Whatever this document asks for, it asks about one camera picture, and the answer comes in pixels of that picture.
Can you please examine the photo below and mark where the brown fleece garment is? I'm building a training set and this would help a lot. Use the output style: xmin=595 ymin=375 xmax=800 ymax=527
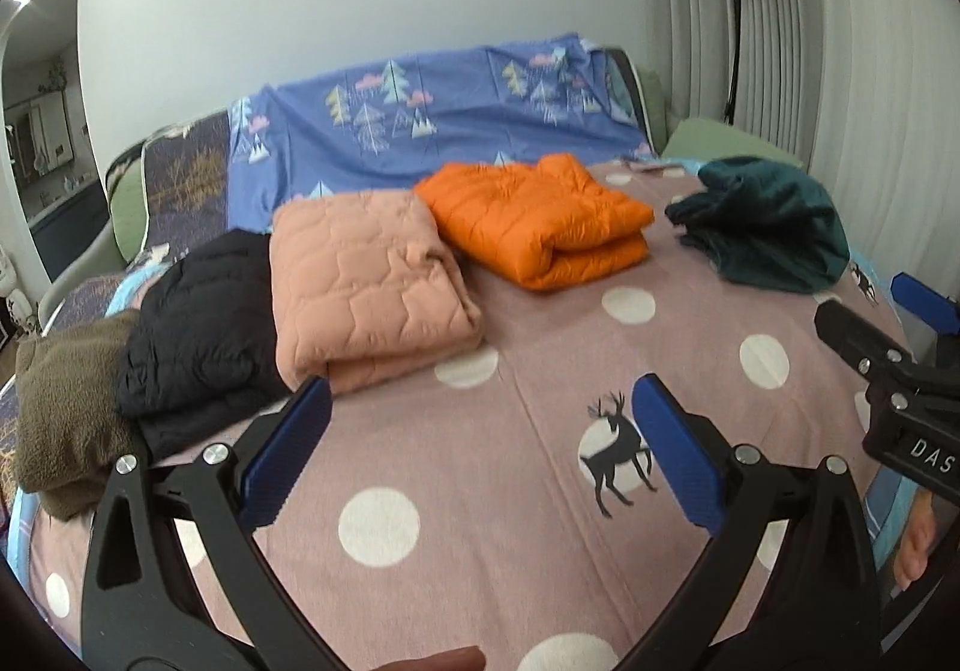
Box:
xmin=13 ymin=309 xmax=152 ymax=520

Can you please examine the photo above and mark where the orange puffer jacket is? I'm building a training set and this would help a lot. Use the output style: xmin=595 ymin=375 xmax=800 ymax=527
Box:
xmin=412 ymin=153 xmax=656 ymax=293

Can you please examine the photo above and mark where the pink dotted blanket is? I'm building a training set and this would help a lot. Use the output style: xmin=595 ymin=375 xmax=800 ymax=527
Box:
xmin=22 ymin=157 xmax=912 ymax=671

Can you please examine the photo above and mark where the peach quilted jacket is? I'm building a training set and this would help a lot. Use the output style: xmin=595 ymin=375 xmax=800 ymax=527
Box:
xmin=270 ymin=188 xmax=485 ymax=396

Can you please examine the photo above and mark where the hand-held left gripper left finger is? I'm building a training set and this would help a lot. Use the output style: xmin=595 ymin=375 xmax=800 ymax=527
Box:
xmin=81 ymin=375 xmax=335 ymax=671

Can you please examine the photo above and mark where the blue tree-print sheet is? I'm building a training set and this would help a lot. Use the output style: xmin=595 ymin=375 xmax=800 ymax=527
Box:
xmin=225 ymin=32 xmax=655 ymax=237

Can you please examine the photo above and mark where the white figurine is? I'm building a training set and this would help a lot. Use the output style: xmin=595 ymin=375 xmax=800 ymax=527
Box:
xmin=0 ymin=249 xmax=35 ymax=343

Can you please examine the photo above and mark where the arched doorway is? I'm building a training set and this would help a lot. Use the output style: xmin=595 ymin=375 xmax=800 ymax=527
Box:
xmin=0 ymin=0 xmax=113 ymax=286

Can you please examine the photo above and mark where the black quilted jacket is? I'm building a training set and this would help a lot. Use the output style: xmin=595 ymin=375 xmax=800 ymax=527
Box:
xmin=116 ymin=228 xmax=297 ymax=463

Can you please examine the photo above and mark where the person's right hand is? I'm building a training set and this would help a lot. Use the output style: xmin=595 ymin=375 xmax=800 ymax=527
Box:
xmin=895 ymin=491 xmax=947 ymax=591

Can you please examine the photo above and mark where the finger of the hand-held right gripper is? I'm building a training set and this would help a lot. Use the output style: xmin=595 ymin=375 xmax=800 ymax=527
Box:
xmin=891 ymin=271 xmax=960 ymax=336
xmin=814 ymin=301 xmax=921 ymax=381

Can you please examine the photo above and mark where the person's left hand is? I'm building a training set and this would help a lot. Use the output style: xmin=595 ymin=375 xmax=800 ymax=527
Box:
xmin=401 ymin=647 xmax=487 ymax=671

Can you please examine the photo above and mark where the white pleated curtain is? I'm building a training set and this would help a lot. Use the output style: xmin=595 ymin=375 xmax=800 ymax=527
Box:
xmin=641 ymin=0 xmax=960 ymax=312

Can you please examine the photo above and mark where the dark patterned sofa cover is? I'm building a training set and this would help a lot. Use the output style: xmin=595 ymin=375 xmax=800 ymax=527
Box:
xmin=105 ymin=108 xmax=235 ymax=261

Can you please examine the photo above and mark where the dark teal garment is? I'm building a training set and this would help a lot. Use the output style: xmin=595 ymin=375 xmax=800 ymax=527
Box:
xmin=664 ymin=155 xmax=854 ymax=295

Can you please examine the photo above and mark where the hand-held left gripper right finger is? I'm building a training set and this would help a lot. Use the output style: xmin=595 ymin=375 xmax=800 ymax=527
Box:
xmin=615 ymin=373 xmax=886 ymax=671

